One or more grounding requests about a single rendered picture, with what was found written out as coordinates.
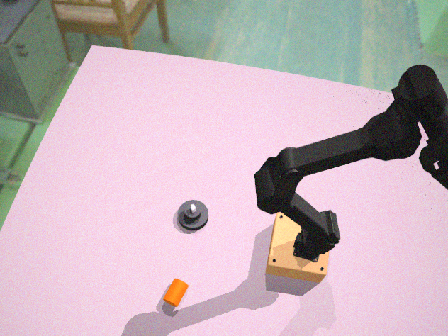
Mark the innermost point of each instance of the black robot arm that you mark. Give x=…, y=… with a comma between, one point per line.
x=392, y=134

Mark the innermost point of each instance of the orange knob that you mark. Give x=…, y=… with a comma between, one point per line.
x=175, y=293

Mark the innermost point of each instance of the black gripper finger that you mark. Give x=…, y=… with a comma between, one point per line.
x=441, y=175

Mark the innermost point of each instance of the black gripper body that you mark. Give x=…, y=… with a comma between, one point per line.
x=437, y=148

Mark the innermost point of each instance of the grey round pedestal with silver shaft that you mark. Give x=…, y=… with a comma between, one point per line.
x=193, y=214

